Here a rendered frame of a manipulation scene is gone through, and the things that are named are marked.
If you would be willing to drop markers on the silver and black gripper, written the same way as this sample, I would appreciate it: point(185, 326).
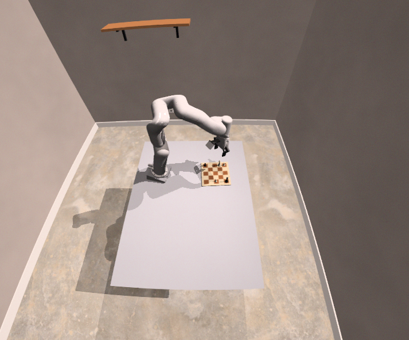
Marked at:
point(223, 144)

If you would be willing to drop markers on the chessboard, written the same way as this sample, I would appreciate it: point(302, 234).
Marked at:
point(212, 171)

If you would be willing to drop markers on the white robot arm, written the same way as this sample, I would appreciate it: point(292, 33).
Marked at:
point(219, 126)

